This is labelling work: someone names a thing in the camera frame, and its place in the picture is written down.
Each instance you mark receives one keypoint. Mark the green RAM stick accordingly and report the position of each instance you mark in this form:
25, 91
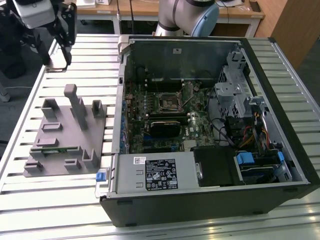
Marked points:
55, 150

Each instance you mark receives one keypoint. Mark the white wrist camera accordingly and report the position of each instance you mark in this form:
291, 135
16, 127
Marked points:
35, 15

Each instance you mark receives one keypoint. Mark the wooden desk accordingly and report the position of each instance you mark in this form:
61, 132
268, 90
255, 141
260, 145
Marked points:
87, 12

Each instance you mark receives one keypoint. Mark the blue plastic clip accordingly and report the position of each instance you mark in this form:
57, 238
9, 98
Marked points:
281, 157

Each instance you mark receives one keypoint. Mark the blue disk carrier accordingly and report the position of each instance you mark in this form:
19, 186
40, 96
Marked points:
244, 158

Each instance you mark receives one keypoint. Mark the silver power supply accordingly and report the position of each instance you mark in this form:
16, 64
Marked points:
130, 175

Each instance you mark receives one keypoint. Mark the green motherboard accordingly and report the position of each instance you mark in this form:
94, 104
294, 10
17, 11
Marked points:
200, 125

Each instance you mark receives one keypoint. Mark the white box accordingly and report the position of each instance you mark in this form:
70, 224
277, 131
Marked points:
103, 2
86, 4

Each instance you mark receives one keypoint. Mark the black PC case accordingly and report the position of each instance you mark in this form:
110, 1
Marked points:
175, 212

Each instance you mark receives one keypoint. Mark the grey parts rack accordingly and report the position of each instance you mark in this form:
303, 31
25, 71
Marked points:
67, 135

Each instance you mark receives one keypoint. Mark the metal drive cage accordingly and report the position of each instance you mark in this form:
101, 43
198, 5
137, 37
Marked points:
230, 100

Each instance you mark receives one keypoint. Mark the blue plastic latch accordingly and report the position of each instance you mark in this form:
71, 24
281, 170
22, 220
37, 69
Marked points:
100, 175

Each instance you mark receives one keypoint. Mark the black RAM slot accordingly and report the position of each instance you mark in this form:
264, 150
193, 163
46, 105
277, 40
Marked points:
168, 119
167, 114
165, 88

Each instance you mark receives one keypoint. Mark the small black box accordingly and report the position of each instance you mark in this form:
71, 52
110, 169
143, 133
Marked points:
255, 6

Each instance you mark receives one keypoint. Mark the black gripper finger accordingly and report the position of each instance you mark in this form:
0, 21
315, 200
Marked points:
68, 25
32, 40

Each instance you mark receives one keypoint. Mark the silver chipset heatsink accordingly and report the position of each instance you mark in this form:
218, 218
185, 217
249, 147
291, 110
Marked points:
190, 145

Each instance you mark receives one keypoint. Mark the thin metal locking lever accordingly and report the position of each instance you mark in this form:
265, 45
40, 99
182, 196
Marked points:
188, 100
156, 88

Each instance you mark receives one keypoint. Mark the black plastic shroud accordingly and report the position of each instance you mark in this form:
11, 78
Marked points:
215, 165

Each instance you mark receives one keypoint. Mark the black graphics card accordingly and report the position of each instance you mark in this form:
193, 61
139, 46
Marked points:
165, 130

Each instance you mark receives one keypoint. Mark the wooden cabinet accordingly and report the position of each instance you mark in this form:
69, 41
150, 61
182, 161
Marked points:
300, 30

